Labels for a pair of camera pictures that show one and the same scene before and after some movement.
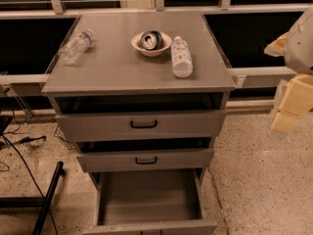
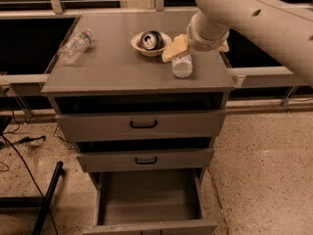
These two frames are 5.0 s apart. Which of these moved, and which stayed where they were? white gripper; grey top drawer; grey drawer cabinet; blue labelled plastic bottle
Moved: white gripper
Stayed: blue labelled plastic bottle; grey drawer cabinet; grey top drawer
